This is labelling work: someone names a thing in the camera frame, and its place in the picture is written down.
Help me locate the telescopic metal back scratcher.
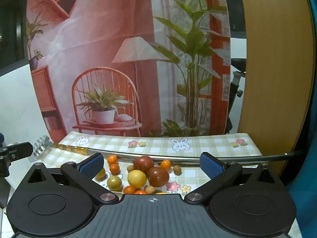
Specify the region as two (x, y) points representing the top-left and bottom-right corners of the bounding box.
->
(32, 135), (305, 165)

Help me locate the checked bunny tablecloth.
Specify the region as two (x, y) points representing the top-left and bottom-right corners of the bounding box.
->
(32, 130), (264, 196)

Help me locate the dark red apple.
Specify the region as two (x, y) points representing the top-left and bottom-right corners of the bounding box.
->
(147, 167), (170, 187)
(133, 156), (154, 176)

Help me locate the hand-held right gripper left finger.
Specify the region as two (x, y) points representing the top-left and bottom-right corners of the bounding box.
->
(25, 152), (119, 205)

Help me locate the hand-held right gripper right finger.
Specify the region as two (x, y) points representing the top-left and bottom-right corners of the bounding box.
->
(184, 152), (284, 205)

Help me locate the printed room backdrop cloth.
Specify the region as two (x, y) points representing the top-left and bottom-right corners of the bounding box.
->
(26, 0), (232, 138)

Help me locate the large yellow grapefruit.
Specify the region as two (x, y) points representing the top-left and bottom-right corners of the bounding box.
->
(127, 170), (147, 189)

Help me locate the yellow-green orange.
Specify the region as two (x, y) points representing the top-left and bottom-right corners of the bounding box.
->
(107, 176), (122, 191)
(95, 168), (106, 182)

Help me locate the tan wooden board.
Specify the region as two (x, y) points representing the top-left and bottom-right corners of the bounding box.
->
(239, 0), (316, 176)

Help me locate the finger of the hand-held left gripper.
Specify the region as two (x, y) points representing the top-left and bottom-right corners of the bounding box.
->
(0, 142), (33, 165)

